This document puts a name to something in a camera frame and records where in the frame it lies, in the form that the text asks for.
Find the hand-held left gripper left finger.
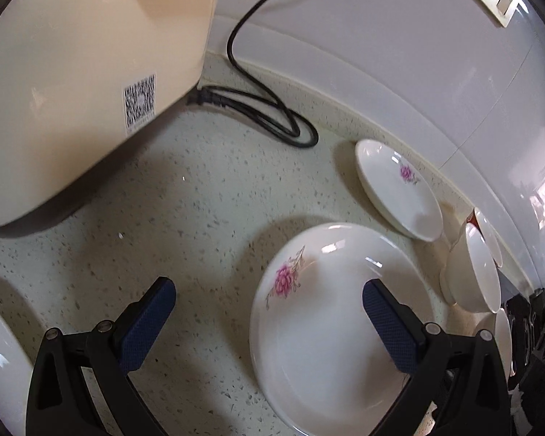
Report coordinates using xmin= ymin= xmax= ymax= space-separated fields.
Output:
xmin=26 ymin=276 xmax=178 ymax=436

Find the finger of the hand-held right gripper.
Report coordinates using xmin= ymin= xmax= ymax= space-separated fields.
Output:
xmin=505 ymin=288 xmax=545 ymax=389

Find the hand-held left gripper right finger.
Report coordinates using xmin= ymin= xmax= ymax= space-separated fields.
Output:
xmin=362 ymin=278 xmax=513 ymax=436

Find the white ceramic bowl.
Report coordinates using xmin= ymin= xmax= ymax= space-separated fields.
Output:
xmin=440 ymin=222 xmax=502 ymax=313
xmin=475 ymin=308 xmax=515 ymax=378

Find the large floral plate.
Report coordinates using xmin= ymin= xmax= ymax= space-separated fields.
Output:
xmin=249 ymin=222 xmax=450 ymax=436

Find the red patterned bowl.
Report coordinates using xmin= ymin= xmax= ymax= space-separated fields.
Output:
xmin=464 ymin=206 xmax=504 ymax=269

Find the small floral plate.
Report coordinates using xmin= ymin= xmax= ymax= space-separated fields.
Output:
xmin=355 ymin=139 xmax=445 ymax=242

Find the plain white plate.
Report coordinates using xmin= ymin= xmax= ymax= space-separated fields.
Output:
xmin=0 ymin=299 xmax=35 ymax=436

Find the cream rice cooker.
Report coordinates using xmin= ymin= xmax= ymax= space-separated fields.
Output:
xmin=0 ymin=0 xmax=243 ymax=239

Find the black power cable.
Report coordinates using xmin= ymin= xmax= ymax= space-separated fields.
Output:
xmin=187 ymin=0 xmax=347 ymax=148

